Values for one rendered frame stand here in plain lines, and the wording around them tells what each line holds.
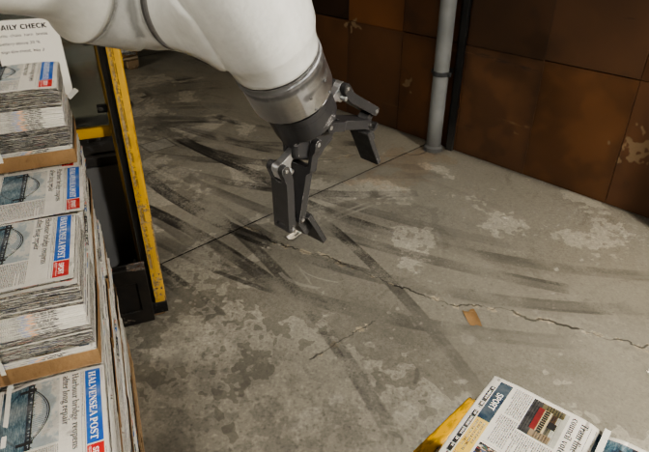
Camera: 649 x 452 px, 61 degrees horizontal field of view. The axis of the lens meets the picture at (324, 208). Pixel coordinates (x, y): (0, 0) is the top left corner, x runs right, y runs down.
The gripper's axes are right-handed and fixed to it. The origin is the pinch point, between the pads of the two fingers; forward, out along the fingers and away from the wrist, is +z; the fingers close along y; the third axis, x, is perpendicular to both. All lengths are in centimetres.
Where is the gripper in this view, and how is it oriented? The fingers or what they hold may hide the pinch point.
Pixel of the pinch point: (342, 192)
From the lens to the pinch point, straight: 75.0
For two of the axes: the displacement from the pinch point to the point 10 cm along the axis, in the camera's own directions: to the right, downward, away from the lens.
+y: 5.6, -7.8, 2.7
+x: -7.8, -3.8, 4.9
